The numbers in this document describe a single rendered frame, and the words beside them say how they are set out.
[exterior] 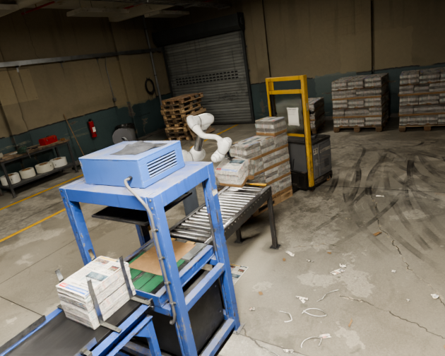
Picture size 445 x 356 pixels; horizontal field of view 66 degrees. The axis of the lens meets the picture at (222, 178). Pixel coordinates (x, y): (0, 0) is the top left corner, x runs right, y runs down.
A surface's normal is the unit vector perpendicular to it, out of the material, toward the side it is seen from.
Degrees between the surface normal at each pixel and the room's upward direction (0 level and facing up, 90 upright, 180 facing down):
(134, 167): 90
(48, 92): 90
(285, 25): 90
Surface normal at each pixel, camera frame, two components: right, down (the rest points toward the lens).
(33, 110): 0.85, 0.04
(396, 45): -0.51, 0.36
